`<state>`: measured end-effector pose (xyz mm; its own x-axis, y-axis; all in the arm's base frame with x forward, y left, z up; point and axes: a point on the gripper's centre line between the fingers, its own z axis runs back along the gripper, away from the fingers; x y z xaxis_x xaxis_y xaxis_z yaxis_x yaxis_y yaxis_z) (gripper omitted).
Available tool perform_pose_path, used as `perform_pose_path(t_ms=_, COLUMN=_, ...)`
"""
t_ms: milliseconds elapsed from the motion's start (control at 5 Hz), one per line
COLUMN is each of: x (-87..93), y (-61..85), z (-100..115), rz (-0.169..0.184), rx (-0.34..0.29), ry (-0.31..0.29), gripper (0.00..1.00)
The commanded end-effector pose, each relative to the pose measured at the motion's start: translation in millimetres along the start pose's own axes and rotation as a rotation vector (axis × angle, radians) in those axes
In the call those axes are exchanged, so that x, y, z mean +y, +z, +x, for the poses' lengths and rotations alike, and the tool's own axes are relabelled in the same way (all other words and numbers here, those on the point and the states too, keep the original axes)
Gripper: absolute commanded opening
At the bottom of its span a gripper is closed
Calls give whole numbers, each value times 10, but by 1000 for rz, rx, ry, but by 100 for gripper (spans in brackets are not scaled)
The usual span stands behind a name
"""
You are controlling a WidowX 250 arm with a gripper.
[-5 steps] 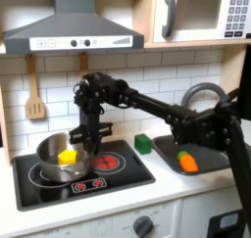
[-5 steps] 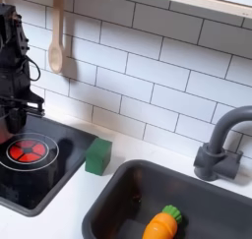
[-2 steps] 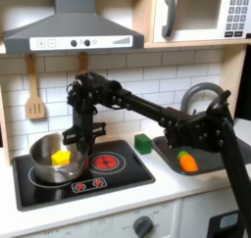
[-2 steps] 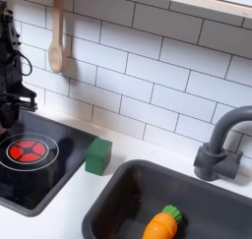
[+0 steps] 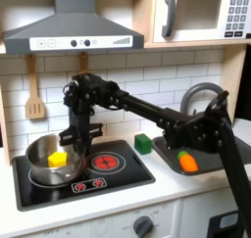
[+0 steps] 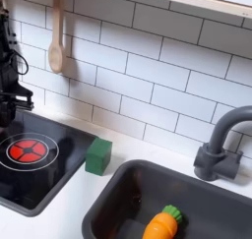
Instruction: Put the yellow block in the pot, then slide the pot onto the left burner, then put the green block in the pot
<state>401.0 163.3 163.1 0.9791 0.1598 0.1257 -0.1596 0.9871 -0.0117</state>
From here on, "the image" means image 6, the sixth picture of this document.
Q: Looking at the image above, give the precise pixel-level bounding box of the green toy block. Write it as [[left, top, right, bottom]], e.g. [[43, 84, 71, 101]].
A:
[[85, 137, 113, 177]]

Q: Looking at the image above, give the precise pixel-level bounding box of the wooden spoon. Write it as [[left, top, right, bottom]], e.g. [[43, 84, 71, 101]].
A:
[[47, 0, 67, 75]]

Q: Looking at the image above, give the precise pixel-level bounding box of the dark grey sink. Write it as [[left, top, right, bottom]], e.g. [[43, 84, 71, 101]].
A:
[[81, 158, 252, 239]]

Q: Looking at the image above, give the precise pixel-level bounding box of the black toy stove top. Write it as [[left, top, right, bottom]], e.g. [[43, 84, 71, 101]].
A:
[[0, 108, 98, 218]]

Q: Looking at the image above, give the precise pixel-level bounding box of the dark grey tap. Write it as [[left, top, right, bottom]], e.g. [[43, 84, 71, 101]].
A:
[[192, 105, 252, 183]]

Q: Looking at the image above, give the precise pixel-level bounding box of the thin black cable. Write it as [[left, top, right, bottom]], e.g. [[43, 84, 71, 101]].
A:
[[9, 48, 31, 77]]

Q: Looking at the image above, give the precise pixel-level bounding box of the orange toy carrot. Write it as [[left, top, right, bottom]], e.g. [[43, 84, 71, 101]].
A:
[[141, 204, 184, 239]]

